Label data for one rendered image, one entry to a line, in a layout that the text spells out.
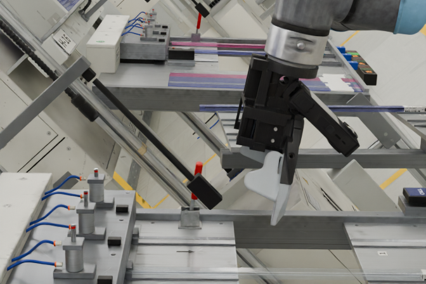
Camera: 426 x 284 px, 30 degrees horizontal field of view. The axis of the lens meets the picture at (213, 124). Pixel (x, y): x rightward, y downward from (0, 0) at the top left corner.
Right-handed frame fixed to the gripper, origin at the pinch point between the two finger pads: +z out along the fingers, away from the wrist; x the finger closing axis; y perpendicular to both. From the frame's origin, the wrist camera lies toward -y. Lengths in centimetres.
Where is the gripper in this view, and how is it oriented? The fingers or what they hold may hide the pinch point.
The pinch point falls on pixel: (272, 205)
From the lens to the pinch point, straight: 109.1
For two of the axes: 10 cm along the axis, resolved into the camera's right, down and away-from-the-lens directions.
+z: -2.0, 9.4, 2.9
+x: 0.2, 3.0, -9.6
